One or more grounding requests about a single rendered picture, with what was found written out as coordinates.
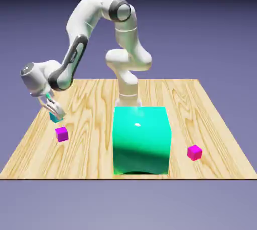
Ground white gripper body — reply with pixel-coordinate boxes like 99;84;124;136
41;98;66;119

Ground small teal cube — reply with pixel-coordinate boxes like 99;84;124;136
49;112;64;124

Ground small magenta cube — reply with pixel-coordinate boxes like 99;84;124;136
55;126;69;143

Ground small pink cube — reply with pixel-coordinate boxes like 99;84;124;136
186;144;203;162

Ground large green box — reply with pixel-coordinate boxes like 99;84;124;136
112;106;172;175

